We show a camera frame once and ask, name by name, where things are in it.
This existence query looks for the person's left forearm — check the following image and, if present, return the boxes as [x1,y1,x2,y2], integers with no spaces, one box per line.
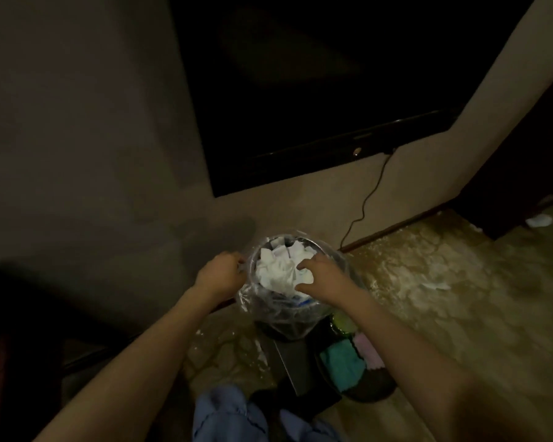
[37,294,222,442]

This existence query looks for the person's left hand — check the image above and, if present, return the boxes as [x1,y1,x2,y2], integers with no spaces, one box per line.
[194,251,248,304]

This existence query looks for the black television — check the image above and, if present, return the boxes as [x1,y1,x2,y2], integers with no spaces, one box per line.
[166,0,540,199]

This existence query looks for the black low cabinet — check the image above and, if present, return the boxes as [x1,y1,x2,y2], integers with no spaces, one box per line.
[258,308,398,411]

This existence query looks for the person's right forearm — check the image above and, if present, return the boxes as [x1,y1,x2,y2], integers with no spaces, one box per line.
[345,290,499,442]

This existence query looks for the person's right hand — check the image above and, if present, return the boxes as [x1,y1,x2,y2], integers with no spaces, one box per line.
[295,255,363,308]

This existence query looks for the white paper scraps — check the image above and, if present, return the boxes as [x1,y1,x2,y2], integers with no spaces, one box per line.
[258,236,319,300]

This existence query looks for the teal cleaning cloth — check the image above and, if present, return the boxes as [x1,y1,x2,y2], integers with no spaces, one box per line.
[318,338,365,385]

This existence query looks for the trash bin with clear bag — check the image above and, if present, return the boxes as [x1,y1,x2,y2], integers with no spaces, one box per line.
[238,231,356,339]

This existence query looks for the person's blue trousers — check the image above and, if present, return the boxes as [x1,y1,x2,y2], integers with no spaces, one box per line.
[194,384,342,442]

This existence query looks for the black power cable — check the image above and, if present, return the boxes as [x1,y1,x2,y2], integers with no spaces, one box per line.
[339,147,394,252]

